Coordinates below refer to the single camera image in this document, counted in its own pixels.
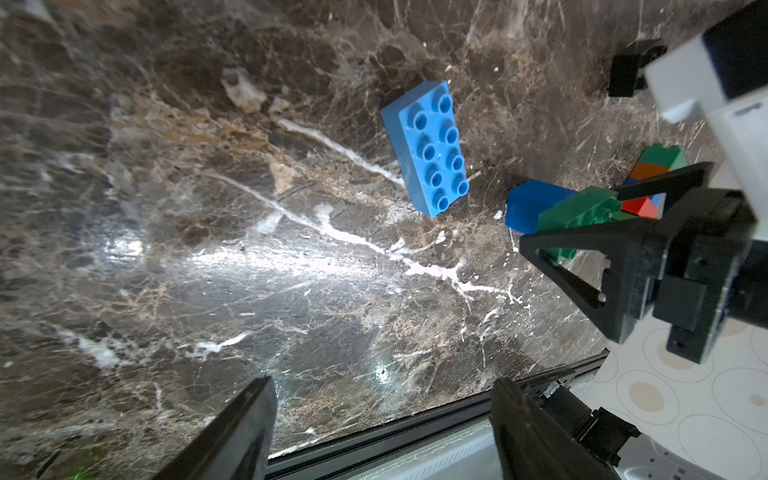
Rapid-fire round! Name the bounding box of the light blue long lego brick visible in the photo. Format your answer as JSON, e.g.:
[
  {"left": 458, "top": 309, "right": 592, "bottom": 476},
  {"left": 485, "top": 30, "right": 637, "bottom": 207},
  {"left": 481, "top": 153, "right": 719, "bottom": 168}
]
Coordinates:
[{"left": 381, "top": 81, "right": 470, "bottom": 218}]

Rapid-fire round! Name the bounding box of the green long lego brick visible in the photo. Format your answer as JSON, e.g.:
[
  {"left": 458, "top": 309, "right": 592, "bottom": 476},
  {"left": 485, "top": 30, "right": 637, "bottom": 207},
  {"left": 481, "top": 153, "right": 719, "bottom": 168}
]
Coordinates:
[
  {"left": 537, "top": 187, "right": 636, "bottom": 233},
  {"left": 638, "top": 143, "right": 687, "bottom": 170}
]

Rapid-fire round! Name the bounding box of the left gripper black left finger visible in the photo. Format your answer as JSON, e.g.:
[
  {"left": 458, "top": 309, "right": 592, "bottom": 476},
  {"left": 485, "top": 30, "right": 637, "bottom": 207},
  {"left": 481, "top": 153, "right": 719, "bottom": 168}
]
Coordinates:
[{"left": 154, "top": 376, "right": 277, "bottom": 479}]

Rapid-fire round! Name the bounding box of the orange small lego brick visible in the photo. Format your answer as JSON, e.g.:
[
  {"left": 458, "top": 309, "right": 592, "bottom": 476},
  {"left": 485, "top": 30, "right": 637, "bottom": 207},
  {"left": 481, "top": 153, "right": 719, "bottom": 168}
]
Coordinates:
[{"left": 629, "top": 162, "right": 670, "bottom": 181}]

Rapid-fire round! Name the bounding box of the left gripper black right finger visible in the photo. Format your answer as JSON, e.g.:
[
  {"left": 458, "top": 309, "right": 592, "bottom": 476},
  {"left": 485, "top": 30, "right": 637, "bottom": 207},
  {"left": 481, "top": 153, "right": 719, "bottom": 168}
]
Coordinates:
[{"left": 490, "top": 378, "right": 617, "bottom": 480}]

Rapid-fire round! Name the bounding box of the red long lego brick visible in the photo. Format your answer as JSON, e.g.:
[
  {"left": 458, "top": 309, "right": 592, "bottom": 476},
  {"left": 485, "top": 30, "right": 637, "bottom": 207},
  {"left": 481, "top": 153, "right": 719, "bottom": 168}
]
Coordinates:
[{"left": 616, "top": 197, "right": 659, "bottom": 220}]

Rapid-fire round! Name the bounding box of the black small lego brick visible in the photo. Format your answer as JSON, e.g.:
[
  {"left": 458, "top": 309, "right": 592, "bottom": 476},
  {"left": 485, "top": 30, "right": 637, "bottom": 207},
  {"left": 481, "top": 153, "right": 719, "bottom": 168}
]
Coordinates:
[{"left": 607, "top": 39, "right": 668, "bottom": 98}]

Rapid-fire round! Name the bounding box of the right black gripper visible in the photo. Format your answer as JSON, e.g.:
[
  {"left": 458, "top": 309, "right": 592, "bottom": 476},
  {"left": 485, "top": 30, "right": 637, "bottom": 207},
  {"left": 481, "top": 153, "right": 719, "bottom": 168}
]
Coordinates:
[{"left": 518, "top": 161, "right": 768, "bottom": 365}]

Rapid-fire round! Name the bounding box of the blue small lego brick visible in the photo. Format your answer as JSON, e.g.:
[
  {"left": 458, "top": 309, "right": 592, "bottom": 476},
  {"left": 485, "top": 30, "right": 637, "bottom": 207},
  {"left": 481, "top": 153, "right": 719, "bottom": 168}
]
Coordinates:
[
  {"left": 505, "top": 180, "right": 576, "bottom": 235},
  {"left": 625, "top": 178, "right": 666, "bottom": 211}
]

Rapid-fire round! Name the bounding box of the blue small lego brick front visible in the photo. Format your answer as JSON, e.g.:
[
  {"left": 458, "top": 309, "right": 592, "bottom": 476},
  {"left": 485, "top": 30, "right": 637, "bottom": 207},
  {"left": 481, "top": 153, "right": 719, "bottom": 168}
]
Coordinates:
[{"left": 505, "top": 180, "right": 576, "bottom": 235}]

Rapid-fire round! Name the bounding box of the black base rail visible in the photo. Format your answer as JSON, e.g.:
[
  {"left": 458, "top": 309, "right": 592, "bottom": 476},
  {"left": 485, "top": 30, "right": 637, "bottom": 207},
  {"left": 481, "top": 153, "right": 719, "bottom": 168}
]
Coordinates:
[{"left": 263, "top": 350, "right": 610, "bottom": 480}]

